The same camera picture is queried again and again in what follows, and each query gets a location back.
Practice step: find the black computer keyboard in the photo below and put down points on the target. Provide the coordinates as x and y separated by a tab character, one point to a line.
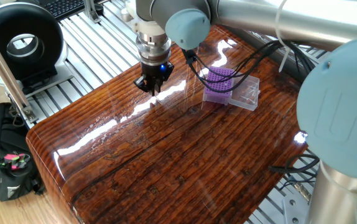
63	7

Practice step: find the small aluminium upright bracket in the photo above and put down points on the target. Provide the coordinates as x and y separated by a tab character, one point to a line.
90	11

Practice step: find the white zip tie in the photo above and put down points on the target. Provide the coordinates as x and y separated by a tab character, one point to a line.
277	28

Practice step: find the silver wrist flange coupling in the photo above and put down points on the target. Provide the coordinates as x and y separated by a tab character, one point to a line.
153	46

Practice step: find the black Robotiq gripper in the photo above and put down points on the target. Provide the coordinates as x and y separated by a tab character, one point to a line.
153	71

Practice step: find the black round knob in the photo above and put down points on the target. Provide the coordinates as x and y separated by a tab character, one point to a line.
99	8

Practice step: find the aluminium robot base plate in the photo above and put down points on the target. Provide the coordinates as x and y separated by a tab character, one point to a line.
295	208

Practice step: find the purple pipette tip box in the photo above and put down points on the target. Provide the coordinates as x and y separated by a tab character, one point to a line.
217	93

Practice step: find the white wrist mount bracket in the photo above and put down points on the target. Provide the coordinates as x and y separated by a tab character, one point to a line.
147	26

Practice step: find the black backpack with pink accents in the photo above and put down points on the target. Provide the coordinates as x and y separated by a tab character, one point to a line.
7	174

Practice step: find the small clear pipette tip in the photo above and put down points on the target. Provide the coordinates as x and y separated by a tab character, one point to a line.
253	91
247	99

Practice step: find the silver grey UR5 robot arm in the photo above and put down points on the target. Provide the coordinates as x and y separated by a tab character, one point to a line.
290	18

